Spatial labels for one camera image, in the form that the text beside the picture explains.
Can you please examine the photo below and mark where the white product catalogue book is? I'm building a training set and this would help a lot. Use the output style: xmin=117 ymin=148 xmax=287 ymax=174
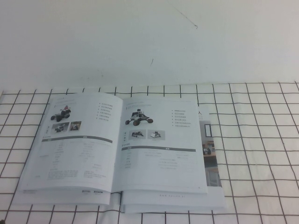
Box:
xmin=17 ymin=92 xmax=208 ymax=196

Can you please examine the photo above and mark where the white brochure with web address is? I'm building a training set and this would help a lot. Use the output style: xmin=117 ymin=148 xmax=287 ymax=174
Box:
xmin=11 ymin=186 xmax=227 ymax=214

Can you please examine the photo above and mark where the white black-grid tablecloth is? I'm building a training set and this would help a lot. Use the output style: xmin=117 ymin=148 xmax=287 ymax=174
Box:
xmin=0 ymin=81 xmax=299 ymax=224

